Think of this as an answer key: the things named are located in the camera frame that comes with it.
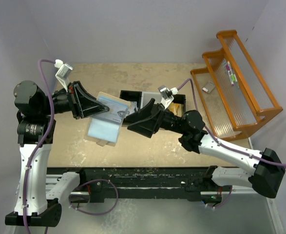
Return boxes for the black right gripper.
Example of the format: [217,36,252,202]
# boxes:
[126,98,187,138]

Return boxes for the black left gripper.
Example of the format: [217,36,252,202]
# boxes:
[39,80,109,119]

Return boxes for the white patterned credit card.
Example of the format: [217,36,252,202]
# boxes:
[107,101,130,124]

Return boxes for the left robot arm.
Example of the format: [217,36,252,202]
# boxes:
[5,80,109,227]

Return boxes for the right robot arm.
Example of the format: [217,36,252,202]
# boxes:
[126,99,286,198]

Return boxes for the white cards in bin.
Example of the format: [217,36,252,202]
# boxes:
[128,101,138,115]

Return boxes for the gold cards in bin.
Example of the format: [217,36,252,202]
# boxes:
[168,102,183,117]

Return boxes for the small grey red box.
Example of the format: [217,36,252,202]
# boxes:
[202,82,215,94]

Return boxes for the orange wooden rack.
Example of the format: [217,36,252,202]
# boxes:
[191,30,283,141]

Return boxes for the markers on rack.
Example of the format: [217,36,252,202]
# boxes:
[222,60,240,89]

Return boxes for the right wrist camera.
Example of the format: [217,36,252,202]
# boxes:
[158,85,178,110]

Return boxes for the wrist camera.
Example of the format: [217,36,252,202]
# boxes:
[54,59,73,92]
[158,85,178,110]

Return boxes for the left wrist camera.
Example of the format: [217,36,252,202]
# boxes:
[54,59,73,92]

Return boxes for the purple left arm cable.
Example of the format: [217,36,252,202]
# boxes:
[22,58,57,234]

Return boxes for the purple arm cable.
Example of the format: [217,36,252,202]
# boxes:
[22,58,57,234]
[178,78,286,169]

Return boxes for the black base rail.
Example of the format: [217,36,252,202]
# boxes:
[47,166,230,203]

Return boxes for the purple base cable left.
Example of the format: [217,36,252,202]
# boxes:
[68,179,119,216]

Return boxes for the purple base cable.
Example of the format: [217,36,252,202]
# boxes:
[68,179,119,216]
[203,185,233,209]

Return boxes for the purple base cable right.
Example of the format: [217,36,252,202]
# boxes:
[203,185,233,209]

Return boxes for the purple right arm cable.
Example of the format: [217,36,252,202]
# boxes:
[178,78,286,169]

